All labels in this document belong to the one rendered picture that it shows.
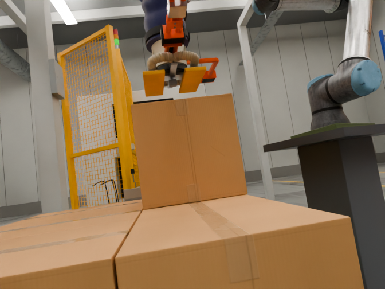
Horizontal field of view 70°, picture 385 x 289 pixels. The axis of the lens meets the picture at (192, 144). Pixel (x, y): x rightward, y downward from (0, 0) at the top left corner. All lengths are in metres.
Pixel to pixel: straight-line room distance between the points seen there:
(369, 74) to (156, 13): 1.02
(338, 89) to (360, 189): 0.48
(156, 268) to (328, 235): 0.29
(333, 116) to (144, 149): 0.96
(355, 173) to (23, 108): 11.51
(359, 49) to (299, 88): 10.78
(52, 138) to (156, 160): 1.62
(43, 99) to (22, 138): 9.29
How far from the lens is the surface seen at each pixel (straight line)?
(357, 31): 1.66
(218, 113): 1.09
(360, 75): 1.45
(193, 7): 10.14
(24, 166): 11.79
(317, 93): 1.58
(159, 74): 1.29
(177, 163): 1.05
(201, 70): 1.31
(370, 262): 1.57
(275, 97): 11.82
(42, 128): 2.61
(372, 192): 1.59
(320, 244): 0.53
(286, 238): 0.50
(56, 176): 2.54
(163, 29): 1.23
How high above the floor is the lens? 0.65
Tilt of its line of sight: 6 degrees up
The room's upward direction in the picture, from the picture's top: 8 degrees counter-clockwise
